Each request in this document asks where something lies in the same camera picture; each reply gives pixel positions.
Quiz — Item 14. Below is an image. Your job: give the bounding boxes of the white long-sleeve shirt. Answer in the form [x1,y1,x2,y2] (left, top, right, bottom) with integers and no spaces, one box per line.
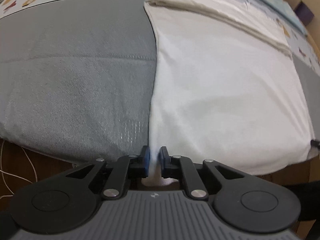
[144,0,317,186]

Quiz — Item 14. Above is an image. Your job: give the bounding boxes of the grey printed bed cover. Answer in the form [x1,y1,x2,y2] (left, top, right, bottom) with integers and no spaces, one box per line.
[1,0,319,162]

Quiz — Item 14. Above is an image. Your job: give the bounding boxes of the white cable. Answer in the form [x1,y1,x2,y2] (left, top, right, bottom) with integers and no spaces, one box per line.
[0,139,38,198]

